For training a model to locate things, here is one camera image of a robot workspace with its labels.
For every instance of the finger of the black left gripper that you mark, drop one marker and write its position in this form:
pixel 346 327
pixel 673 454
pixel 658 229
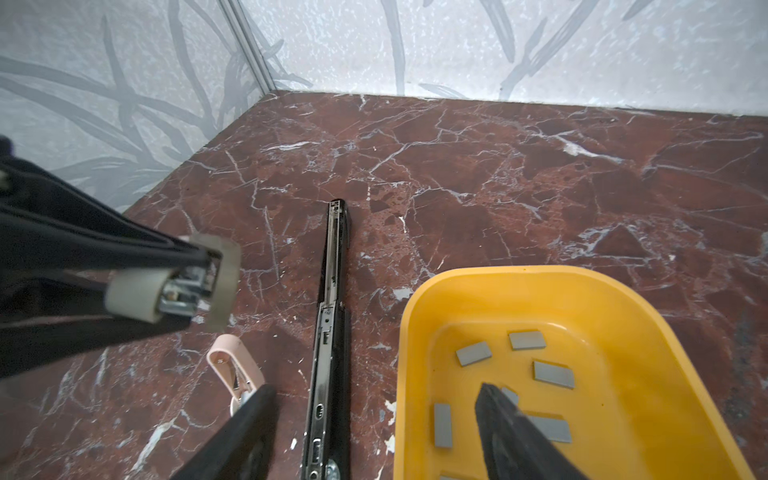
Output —
pixel 50 315
pixel 47 225

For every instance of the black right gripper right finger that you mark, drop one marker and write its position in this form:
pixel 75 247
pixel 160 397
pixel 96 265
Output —
pixel 513 448

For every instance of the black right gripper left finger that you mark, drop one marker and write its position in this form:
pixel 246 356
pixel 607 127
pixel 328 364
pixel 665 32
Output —
pixel 243 447

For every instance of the beige white stapler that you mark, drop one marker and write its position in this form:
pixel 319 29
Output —
pixel 147 294

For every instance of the grey staple strip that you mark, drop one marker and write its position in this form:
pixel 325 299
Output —
pixel 527 340
pixel 473 354
pixel 511 395
pixel 442 426
pixel 561 376
pixel 553 429

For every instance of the yellow plastic tray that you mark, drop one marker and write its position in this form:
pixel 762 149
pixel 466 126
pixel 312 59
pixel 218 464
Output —
pixel 592 363

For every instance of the aluminium frame corner post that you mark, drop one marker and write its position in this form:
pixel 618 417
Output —
pixel 238 21

